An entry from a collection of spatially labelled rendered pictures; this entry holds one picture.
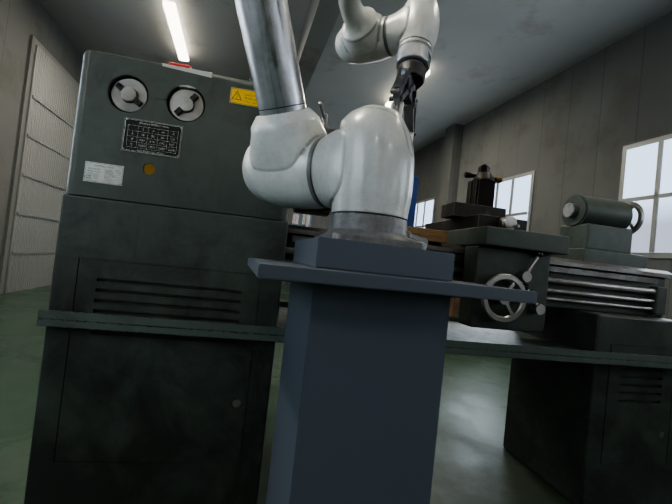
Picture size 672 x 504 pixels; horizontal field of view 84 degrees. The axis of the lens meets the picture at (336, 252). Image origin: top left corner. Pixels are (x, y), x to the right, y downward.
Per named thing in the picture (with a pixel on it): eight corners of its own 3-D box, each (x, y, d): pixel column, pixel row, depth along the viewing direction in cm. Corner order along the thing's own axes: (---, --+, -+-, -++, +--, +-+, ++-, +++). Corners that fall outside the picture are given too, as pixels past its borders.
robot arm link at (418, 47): (434, 60, 101) (431, 79, 100) (401, 63, 105) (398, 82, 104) (430, 34, 93) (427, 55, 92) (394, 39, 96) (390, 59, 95)
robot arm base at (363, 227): (448, 253, 70) (451, 223, 70) (333, 239, 64) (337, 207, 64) (405, 252, 87) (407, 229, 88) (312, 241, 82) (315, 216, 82)
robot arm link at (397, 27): (440, 60, 101) (394, 68, 107) (447, 11, 104) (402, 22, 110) (429, 29, 92) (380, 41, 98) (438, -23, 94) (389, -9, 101)
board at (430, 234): (360, 232, 122) (362, 220, 122) (339, 237, 157) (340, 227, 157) (446, 243, 127) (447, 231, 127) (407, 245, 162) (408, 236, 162)
